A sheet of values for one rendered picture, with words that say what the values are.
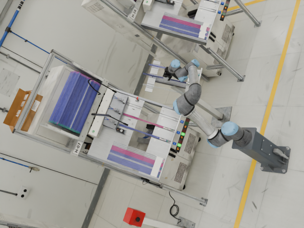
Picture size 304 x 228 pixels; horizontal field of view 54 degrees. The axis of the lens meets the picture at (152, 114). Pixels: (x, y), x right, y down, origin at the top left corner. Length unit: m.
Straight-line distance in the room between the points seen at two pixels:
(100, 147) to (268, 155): 1.49
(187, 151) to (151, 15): 1.52
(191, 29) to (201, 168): 1.51
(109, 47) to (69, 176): 1.99
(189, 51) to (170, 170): 1.32
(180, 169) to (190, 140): 0.35
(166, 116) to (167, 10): 1.16
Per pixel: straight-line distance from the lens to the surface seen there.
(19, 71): 4.15
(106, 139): 2.85
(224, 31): 3.89
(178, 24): 3.22
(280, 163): 2.89
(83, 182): 4.58
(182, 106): 2.22
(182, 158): 3.35
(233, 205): 3.08
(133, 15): 3.18
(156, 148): 2.78
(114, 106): 2.85
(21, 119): 2.64
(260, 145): 2.59
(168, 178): 3.24
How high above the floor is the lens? 2.55
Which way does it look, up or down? 35 degrees down
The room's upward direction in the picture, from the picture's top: 61 degrees counter-clockwise
